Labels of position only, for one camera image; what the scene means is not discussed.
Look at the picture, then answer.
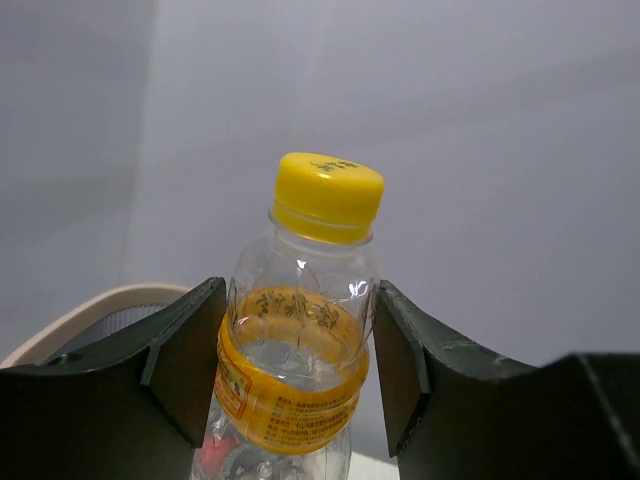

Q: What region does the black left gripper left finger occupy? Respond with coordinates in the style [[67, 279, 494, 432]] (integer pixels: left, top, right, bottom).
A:
[[1, 277, 226, 479]]

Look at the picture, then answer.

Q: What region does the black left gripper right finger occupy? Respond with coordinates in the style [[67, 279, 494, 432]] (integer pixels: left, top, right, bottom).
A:
[[374, 282, 639, 479]]

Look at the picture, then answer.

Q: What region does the yellow label clear bottle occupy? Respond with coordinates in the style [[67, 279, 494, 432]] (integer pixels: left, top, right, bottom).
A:
[[191, 152, 384, 479]]

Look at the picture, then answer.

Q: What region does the red label cola bottle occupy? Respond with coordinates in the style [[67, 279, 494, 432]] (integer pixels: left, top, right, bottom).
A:
[[199, 434, 238, 472]]

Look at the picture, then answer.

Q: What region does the grey mesh waste bin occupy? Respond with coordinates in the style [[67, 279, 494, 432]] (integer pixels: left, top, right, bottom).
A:
[[1, 283, 190, 369]]

